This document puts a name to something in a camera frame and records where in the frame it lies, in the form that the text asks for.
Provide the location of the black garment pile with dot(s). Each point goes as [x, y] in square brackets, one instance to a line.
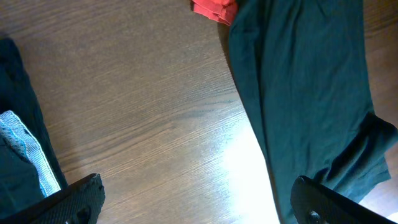
[300, 69]

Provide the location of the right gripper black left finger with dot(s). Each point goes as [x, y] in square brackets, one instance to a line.
[80, 202]

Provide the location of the dark green shorts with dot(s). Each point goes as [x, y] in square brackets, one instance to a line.
[30, 170]

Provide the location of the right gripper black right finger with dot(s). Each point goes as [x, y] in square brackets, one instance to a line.
[316, 204]

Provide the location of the red garment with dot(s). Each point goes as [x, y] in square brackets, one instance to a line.
[222, 11]

